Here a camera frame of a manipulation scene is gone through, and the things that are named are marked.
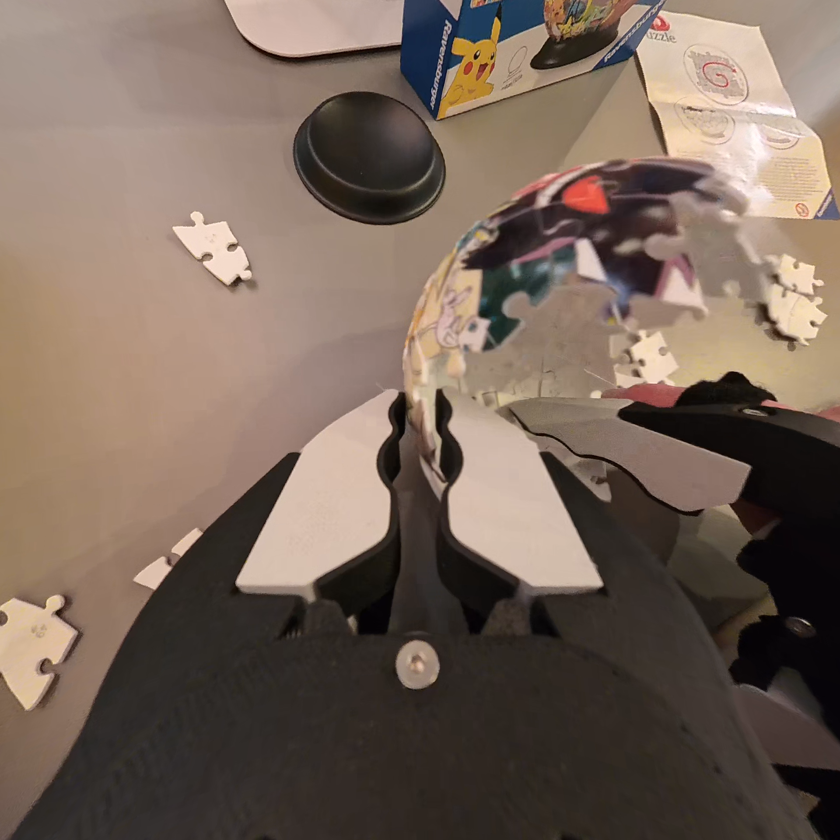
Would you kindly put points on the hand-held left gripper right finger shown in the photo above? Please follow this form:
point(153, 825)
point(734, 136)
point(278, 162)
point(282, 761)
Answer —
point(518, 525)

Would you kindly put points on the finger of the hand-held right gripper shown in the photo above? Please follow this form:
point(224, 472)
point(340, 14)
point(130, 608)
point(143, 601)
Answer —
point(623, 446)

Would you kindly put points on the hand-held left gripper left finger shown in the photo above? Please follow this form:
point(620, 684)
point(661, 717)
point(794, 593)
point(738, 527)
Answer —
point(315, 518)

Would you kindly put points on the colourful puzzle ball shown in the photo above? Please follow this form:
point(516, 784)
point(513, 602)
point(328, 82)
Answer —
point(558, 275)

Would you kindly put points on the white double puzzle piece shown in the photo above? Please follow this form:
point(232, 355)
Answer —
point(210, 246)
point(157, 571)
point(29, 649)

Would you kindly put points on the black round ball stand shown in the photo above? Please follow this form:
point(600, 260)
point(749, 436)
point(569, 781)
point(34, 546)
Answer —
point(367, 157)

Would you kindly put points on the blue puzzle box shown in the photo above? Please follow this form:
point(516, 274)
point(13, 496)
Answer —
point(472, 59)

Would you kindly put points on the person's right hand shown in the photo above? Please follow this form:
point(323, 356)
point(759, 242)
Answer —
point(646, 392)

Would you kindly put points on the paper instruction leaflet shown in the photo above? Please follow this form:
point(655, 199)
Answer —
point(735, 111)

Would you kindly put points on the white rounded base plate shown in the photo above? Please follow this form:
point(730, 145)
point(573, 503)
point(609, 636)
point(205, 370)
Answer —
point(308, 26)

